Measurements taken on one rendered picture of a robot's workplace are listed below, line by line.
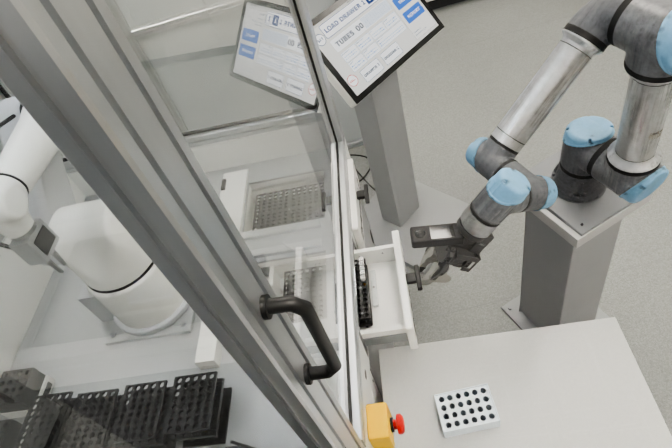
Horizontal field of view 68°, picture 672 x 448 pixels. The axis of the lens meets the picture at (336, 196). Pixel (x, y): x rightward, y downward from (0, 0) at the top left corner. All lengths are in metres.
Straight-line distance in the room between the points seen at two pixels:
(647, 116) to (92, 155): 1.11
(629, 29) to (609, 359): 0.72
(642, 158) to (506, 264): 1.15
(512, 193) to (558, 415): 0.51
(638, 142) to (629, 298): 1.14
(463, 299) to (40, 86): 2.09
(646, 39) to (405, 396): 0.91
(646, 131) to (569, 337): 0.50
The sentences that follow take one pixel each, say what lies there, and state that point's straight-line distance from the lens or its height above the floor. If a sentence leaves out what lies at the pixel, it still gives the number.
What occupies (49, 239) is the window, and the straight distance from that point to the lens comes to 0.46.
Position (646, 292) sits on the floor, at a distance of 2.40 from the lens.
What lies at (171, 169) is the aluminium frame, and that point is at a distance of 0.39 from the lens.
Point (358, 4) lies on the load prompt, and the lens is 1.87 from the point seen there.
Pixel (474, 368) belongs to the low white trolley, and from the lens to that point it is 1.31.
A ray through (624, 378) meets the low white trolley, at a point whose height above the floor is 0.76.
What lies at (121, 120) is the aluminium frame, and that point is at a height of 1.79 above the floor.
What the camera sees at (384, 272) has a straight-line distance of 1.38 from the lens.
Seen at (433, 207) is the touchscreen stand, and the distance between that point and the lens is 2.56.
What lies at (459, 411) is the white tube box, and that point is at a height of 0.80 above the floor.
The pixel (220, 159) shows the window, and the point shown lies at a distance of 0.54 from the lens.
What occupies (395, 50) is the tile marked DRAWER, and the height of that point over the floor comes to 1.00.
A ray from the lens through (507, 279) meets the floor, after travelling 2.34.
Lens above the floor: 1.96
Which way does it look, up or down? 45 degrees down
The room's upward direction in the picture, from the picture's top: 19 degrees counter-clockwise
